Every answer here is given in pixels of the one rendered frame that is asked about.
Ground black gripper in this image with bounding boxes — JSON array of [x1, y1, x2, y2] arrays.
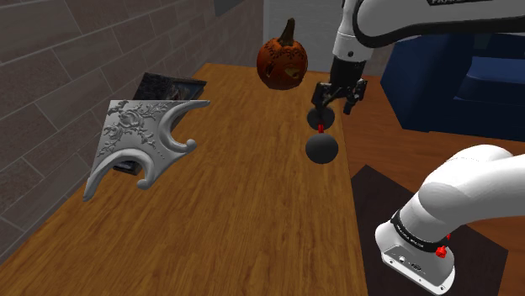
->
[[310, 55, 369, 116]]

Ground carved orange pumpkin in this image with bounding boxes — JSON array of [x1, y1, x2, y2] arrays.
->
[[256, 17, 310, 91]]

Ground blue armchair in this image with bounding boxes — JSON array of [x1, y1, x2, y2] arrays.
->
[[379, 32, 525, 143]]

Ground dark picture book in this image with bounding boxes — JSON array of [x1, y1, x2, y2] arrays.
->
[[112, 71, 209, 177]]

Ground black dumbbell with red handle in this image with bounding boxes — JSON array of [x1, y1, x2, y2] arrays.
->
[[305, 105, 340, 166]]

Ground grey ornate floral bracket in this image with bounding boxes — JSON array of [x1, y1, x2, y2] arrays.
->
[[82, 98, 212, 204]]

